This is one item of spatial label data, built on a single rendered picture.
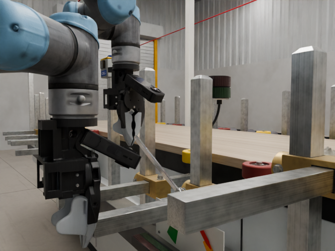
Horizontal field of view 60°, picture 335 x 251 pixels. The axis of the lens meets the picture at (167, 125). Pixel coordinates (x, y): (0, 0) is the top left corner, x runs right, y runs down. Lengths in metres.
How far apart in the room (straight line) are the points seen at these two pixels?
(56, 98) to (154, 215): 0.27
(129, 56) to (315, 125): 0.47
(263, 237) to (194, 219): 0.59
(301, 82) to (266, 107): 8.51
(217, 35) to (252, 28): 1.38
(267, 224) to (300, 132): 0.41
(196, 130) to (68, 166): 0.30
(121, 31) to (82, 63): 0.33
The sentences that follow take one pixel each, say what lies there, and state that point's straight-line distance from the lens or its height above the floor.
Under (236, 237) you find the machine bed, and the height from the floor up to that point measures 0.67.
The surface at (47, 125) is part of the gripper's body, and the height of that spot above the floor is 1.02.
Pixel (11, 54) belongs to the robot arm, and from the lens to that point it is 0.35.
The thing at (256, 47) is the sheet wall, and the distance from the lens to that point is 9.38.
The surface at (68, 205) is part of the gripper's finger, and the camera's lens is 0.52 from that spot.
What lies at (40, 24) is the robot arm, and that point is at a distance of 0.38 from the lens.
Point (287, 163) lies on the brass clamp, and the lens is 0.48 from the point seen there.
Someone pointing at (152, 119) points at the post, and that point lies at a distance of 0.85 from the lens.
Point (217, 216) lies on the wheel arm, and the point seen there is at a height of 0.94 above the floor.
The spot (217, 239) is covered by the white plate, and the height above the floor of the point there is 0.78.
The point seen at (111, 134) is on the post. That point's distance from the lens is 1.08.
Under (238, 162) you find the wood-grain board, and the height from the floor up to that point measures 0.89.
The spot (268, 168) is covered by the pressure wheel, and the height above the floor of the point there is 0.90.
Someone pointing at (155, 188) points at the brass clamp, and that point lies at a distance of 0.80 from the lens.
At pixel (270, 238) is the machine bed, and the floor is 0.71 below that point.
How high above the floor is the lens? 1.04
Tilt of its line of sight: 4 degrees down
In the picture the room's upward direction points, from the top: straight up
